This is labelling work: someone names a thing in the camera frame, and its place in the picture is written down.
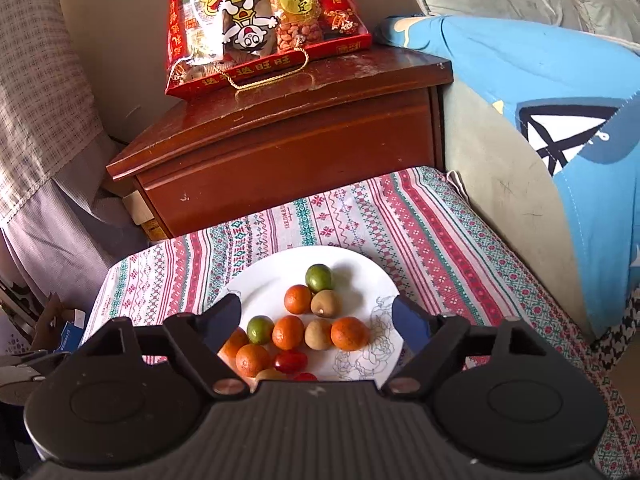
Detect grey metal object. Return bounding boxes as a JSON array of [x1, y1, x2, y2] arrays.
[[0, 350, 71, 405]]

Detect brown wooden nightstand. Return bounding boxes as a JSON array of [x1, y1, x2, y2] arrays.
[[106, 42, 454, 240]]

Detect small cardboard box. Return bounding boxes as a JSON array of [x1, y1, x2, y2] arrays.
[[121, 191, 168, 242]]

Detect white floral plate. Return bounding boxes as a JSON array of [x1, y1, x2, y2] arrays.
[[215, 245, 405, 391]]

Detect blue printed pillow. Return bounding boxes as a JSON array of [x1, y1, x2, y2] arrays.
[[375, 15, 640, 341]]

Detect brown cardboard piece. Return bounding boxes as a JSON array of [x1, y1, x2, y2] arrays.
[[32, 294, 66, 351]]

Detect beige checked cloth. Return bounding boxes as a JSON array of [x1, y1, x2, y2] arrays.
[[0, 0, 108, 226]]

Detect lavender cloth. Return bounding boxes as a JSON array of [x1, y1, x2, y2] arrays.
[[0, 130, 151, 301]]

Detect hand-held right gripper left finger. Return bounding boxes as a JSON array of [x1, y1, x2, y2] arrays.
[[97, 294, 251, 401]]

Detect black white houndstooth cloth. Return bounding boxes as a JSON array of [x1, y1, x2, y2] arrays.
[[590, 300, 640, 381]]

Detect green plum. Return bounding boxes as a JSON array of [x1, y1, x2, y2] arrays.
[[305, 264, 336, 294], [246, 315, 275, 345]]

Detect orange mandarin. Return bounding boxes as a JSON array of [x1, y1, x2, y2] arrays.
[[219, 327, 250, 361], [330, 316, 371, 352], [272, 315, 306, 351], [235, 343, 272, 378], [283, 284, 313, 315]]

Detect patterned red green tablecloth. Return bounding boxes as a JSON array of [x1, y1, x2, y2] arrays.
[[80, 165, 640, 480]]

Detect blue cardboard box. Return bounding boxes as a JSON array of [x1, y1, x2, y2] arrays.
[[52, 310, 88, 355]]

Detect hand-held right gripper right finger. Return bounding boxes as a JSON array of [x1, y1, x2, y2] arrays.
[[380, 294, 543, 396]]

